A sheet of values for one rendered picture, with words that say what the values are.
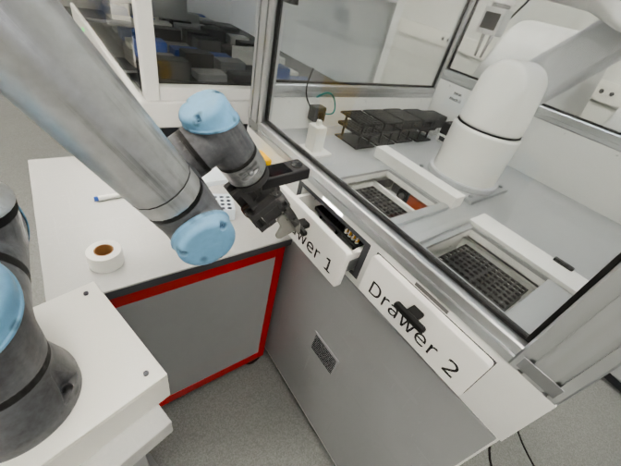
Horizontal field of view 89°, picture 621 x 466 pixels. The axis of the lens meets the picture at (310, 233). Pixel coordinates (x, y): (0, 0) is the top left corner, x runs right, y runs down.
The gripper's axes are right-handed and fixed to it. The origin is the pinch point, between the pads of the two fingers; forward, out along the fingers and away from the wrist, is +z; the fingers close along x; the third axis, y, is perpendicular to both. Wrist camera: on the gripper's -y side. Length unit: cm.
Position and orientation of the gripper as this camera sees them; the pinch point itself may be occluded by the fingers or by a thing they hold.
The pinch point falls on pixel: (294, 223)
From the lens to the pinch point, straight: 74.1
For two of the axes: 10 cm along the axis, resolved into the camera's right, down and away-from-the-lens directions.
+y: -7.7, 6.3, -1.0
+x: 5.7, 6.0, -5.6
